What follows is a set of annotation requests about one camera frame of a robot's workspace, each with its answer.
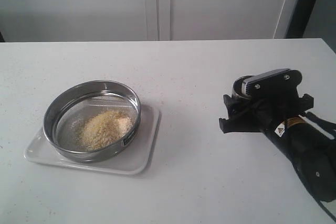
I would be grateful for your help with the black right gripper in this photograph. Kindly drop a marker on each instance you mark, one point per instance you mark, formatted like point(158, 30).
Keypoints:
point(271, 97)

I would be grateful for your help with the stainless steel cup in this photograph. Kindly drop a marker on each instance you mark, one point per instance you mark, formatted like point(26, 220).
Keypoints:
point(241, 89)

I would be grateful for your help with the yellow grain mixture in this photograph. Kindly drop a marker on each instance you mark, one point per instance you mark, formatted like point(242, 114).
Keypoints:
point(104, 129)

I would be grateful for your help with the round steel sieve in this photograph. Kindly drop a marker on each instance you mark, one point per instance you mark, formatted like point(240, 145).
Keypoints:
point(67, 115)

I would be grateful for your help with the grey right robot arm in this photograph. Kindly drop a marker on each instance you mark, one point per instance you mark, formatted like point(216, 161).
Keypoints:
point(311, 152)

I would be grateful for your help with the white rectangular tray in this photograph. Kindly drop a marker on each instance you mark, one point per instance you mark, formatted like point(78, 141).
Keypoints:
point(133, 160)

